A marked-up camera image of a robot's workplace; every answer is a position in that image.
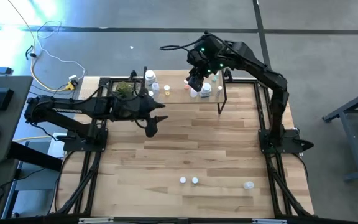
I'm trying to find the green plant in black pot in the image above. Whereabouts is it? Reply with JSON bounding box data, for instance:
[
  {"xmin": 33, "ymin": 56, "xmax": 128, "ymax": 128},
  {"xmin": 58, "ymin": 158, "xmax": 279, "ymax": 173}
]
[{"xmin": 115, "ymin": 80, "xmax": 136, "ymax": 100}]

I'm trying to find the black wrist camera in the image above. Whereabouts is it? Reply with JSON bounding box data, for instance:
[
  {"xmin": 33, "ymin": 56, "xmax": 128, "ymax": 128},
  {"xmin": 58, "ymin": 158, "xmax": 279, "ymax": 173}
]
[
  {"xmin": 187, "ymin": 75, "xmax": 204, "ymax": 93},
  {"xmin": 144, "ymin": 122, "xmax": 160, "ymax": 138}
]

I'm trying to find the black desk support beam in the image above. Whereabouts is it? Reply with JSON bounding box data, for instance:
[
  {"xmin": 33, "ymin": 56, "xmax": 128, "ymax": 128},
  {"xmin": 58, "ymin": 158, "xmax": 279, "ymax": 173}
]
[{"xmin": 7, "ymin": 141, "xmax": 63, "ymax": 172}]

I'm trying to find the black metal rig frame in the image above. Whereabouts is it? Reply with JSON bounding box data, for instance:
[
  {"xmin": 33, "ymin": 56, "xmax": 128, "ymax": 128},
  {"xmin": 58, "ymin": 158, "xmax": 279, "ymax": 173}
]
[{"xmin": 50, "ymin": 74, "xmax": 315, "ymax": 218}]

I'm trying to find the blue-gray metal table frame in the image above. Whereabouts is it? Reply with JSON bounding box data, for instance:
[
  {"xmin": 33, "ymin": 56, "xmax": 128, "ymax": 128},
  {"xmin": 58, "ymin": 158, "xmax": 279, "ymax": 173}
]
[{"xmin": 321, "ymin": 83, "xmax": 358, "ymax": 183}]

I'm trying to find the large white supplement bottle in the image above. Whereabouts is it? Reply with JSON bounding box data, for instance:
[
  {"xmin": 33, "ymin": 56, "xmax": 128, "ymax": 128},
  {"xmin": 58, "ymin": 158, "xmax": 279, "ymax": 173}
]
[
  {"xmin": 199, "ymin": 82, "xmax": 213, "ymax": 98},
  {"xmin": 144, "ymin": 70, "xmax": 157, "ymax": 85}
]

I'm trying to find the yellow floor cable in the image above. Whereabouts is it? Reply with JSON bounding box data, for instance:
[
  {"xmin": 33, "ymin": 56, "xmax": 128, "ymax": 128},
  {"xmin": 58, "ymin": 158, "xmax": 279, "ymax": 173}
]
[{"xmin": 7, "ymin": 0, "xmax": 74, "ymax": 93}]

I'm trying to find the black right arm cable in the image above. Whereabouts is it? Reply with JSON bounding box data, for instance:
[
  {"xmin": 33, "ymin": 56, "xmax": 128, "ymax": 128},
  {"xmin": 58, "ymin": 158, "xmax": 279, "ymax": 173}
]
[{"xmin": 159, "ymin": 30, "xmax": 217, "ymax": 52}]

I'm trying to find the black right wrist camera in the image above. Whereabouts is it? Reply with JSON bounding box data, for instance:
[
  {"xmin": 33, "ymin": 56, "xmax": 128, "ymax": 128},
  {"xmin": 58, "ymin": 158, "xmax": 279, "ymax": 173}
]
[{"xmin": 187, "ymin": 75, "xmax": 204, "ymax": 93}]

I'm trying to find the silver aluminium bracket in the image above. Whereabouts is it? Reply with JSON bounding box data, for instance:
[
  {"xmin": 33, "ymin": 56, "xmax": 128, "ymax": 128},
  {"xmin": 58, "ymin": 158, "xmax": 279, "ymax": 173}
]
[
  {"xmin": 78, "ymin": 217, "xmax": 114, "ymax": 224},
  {"xmin": 252, "ymin": 218, "xmax": 288, "ymax": 224}
]

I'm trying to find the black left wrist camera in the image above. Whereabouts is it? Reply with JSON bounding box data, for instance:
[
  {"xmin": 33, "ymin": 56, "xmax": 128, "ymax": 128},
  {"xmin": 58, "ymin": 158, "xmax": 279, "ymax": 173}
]
[{"xmin": 144, "ymin": 122, "xmax": 160, "ymax": 138}]

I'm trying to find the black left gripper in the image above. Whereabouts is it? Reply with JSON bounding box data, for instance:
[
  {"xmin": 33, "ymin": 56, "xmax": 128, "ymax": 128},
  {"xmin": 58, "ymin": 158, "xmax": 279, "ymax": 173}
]
[{"xmin": 112, "ymin": 95, "xmax": 169, "ymax": 125}]

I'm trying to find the gray side desk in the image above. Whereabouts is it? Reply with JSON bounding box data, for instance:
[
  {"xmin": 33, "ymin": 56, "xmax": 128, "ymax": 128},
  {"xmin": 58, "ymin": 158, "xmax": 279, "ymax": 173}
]
[{"xmin": 0, "ymin": 75, "xmax": 33, "ymax": 164}]

